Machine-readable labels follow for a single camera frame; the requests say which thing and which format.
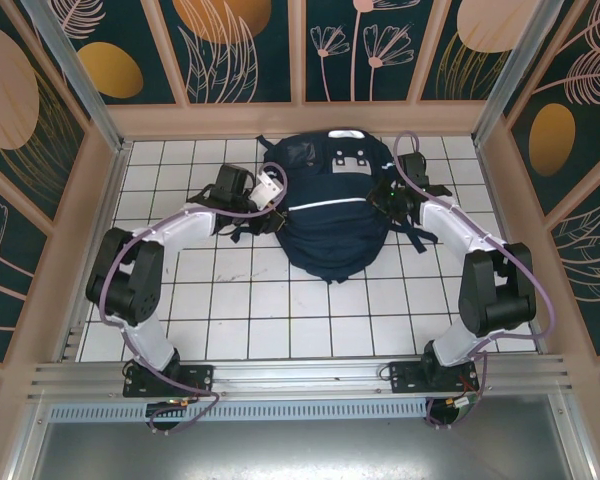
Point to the navy blue backpack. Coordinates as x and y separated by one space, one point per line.
330 240

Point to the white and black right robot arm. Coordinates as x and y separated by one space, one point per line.
450 225

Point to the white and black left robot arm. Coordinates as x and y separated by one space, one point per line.
185 230

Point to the grey metal sheet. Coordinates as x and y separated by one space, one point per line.
300 450

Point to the aluminium floor edge rail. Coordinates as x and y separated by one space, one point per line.
110 190

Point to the aluminium corner post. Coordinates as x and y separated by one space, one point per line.
80 75
517 75

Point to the aluminium mounting rail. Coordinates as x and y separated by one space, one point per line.
300 372

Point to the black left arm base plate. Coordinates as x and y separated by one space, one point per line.
200 380

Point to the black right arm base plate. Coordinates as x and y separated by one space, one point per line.
405 380

